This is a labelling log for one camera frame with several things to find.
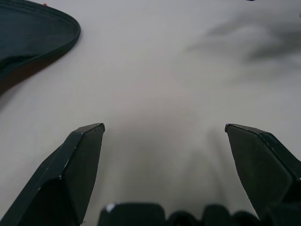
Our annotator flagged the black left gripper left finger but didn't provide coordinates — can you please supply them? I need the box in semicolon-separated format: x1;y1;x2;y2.
0;122;105;226

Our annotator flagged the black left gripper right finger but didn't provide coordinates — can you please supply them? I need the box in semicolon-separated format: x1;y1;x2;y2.
224;123;301;226

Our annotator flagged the dark green fabric bag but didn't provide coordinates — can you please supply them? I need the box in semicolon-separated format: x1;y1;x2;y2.
0;0;81;99

